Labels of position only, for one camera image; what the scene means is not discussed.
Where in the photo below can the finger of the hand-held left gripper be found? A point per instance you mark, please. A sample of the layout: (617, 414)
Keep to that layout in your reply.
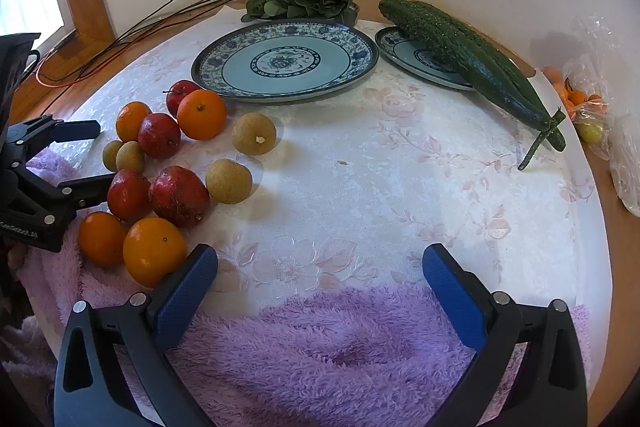
(75, 129)
(85, 189)

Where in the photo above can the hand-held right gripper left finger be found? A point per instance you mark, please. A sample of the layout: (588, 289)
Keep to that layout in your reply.
(187, 292)

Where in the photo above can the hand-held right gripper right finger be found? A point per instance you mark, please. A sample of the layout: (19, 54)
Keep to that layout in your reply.
(452, 297)

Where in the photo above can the yellow-brown round fruit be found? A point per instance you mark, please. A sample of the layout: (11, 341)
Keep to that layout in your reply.
(228, 180)
(253, 133)
(110, 154)
(131, 157)

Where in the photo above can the red apple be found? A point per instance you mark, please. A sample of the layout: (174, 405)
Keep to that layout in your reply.
(180, 94)
(178, 196)
(128, 194)
(159, 135)

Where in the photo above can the orange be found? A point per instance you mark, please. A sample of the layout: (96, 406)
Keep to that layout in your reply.
(101, 238)
(201, 114)
(133, 121)
(154, 251)

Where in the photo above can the large blue patterned plate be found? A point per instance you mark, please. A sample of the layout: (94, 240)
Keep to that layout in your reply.
(285, 62)

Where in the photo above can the purple fluffy towel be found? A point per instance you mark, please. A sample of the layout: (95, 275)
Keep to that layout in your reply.
(300, 357)

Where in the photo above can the white floral tablecloth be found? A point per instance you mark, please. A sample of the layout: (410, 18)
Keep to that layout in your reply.
(375, 182)

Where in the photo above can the green cucumber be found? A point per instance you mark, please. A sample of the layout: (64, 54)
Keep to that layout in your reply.
(425, 27)
(555, 134)

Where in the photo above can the clear plastic bag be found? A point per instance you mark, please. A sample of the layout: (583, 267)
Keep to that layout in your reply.
(627, 177)
(600, 57)

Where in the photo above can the small yellow fruit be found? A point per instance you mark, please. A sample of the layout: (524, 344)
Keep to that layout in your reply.
(592, 133)

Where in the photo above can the pile of small tangerines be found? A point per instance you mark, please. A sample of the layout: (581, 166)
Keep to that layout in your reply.
(575, 98)

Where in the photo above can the small blue patterned plate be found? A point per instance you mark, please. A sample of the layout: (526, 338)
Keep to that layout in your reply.
(420, 64)

